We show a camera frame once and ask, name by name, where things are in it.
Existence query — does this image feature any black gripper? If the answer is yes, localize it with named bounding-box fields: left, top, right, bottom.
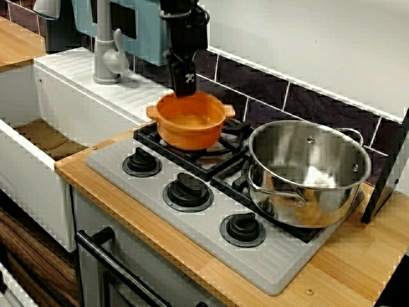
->
left=158, top=8, right=212, bottom=98

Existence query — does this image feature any orange plastic toy pot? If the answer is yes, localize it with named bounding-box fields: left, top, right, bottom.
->
left=146, top=91, right=236, bottom=151

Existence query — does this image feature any white toy sink basin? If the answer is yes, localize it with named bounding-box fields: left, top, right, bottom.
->
left=0, top=46, right=167, bottom=253

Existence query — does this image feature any white oven door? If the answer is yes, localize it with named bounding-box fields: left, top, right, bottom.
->
left=72, top=188, right=231, bottom=307

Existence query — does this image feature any clear glass container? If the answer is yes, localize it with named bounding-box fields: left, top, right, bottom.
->
left=31, top=0, right=61, bottom=22

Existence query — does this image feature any teal blue cabinet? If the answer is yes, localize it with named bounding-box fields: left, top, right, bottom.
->
left=70, top=0, right=173, bottom=67

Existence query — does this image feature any silver metal frame rail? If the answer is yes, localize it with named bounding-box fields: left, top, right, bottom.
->
left=0, top=262, right=38, bottom=307

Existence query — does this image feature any stainless steel pot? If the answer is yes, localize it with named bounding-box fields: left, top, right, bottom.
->
left=245, top=120, right=373, bottom=229

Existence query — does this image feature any black stove knob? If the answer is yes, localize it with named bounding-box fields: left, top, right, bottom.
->
left=121, top=147, right=163, bottom=178
left=162, top=172, right=215, bottom=214
left=219, top=212, right=266, bottom=249

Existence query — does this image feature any black side panel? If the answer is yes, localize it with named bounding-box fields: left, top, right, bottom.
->
left=360, top=107, right=409, bottom=224

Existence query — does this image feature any black burner grate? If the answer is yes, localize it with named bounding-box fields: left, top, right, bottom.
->
left=132, top=118, right=252, bottom=182
left=210, top=153, right=365, bottom=244

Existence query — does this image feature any grey toy faucet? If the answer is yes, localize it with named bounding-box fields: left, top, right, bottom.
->
left=92, top=0, right=130, bottom=86

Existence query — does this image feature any black oven door handle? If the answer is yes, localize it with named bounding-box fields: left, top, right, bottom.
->
left=73, top=226, right=208, bottom=307

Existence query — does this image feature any grey toy stove panel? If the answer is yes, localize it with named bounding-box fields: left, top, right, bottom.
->
left=84, top=132, right=365, bottom=297

